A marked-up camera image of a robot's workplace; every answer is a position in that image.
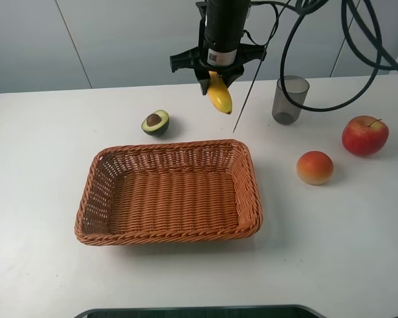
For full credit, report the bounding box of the halved avocado with pit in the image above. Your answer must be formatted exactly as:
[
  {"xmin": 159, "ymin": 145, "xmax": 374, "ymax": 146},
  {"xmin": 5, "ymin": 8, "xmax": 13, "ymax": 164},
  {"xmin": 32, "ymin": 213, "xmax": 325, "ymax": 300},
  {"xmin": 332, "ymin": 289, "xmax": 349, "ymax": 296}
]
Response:
[{"xmin": 141, "ymin": 110, "xmax": 170, "ymax": 137}]

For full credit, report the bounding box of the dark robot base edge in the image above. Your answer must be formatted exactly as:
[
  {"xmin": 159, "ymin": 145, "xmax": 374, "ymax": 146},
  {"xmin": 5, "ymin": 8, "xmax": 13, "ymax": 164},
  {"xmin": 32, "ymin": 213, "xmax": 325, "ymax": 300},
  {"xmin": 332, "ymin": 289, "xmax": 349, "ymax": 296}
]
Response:
[{"xmin": 76, "ymin": 305, "xmax": 323, "ymax": 317}]

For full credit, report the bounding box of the orange red peach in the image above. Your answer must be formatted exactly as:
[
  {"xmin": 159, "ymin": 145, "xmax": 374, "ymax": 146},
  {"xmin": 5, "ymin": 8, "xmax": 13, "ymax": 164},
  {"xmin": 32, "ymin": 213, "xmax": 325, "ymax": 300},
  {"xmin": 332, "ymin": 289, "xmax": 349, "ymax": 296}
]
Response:
[{"xmin": 297, "ymin": 151, "xmax": 334, "ymax": 186}]

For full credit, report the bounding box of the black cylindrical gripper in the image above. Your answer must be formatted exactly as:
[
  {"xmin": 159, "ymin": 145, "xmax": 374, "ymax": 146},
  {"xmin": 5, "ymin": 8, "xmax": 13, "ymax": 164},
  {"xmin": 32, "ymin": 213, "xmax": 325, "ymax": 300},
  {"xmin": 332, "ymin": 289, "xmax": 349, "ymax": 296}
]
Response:
[{"xmin": 170, "ymin": 0, "xmax": 266, "ymax": 95}]

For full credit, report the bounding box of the grey translucent plastic cup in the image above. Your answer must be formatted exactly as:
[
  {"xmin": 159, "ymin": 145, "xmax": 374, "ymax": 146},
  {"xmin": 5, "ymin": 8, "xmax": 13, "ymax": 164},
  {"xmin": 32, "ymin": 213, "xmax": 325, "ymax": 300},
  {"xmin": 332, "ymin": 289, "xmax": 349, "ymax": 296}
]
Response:
[{"xmin": 272, "ymin": 76, "xmax": 310, "ymax": 125}]

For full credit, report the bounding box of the thick black looped cable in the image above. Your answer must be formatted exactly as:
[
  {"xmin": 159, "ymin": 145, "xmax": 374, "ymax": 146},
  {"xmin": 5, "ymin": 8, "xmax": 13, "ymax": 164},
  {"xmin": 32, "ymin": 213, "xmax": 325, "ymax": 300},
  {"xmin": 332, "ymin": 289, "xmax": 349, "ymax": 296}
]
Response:
[{"xmin": 280, "ymin": 0, "xmax": 387, "ymax": 112}]

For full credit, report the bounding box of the red apple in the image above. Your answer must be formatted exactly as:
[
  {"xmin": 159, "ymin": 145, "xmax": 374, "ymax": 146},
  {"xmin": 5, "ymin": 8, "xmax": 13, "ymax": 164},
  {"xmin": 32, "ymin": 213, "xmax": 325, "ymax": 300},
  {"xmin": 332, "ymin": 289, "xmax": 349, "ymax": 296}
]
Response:
[{"xmin": 342, "ymin": 115, "xmax": 389, "ymax": 156}]

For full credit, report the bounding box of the yellow banana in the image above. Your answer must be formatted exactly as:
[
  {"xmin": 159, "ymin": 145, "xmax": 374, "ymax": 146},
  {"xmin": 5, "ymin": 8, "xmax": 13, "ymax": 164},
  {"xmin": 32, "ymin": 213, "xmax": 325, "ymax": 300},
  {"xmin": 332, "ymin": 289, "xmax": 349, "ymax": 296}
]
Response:
[{"xmin": 207, "ymin": 71, "xmax": 232, "ymax": 115}]

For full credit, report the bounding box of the brown wicker basket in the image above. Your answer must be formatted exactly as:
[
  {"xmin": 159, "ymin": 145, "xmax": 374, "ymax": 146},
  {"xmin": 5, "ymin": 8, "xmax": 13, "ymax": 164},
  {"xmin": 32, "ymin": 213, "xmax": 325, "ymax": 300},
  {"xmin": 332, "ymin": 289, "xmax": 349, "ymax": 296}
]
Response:
[{"xmin": 74, "ymin": 139, "xmax": 263, "ymax": 246}]

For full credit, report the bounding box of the thick black cable right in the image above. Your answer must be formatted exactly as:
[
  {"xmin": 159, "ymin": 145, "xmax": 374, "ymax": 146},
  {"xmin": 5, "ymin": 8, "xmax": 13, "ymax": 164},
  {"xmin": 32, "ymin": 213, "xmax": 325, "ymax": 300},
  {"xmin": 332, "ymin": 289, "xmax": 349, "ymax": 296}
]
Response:
[{"xmin": 341, "ymin": 0, "xmax": 398, "ymax": 83}]

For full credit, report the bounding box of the thin black cable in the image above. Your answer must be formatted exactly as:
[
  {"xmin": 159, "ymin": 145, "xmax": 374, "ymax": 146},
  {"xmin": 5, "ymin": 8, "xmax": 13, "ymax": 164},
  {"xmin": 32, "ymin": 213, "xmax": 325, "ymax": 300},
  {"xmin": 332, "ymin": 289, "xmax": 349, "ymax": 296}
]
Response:
[{"xmin": 232, "ymin": 0, "xmax": 299, "ymax": 133}]

